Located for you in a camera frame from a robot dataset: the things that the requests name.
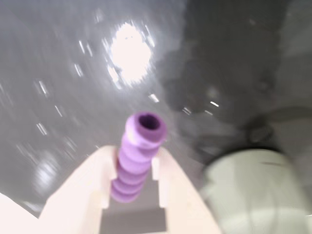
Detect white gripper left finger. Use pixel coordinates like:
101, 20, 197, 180
38, 144, 120, 234

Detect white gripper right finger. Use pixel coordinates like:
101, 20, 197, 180
151, 145, 223, 234

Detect purple ribbed pen grip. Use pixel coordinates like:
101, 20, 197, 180
110, 111, 169, 203

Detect pale green steel-rimmed mug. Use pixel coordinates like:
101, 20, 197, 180
199, 143, 312, 234

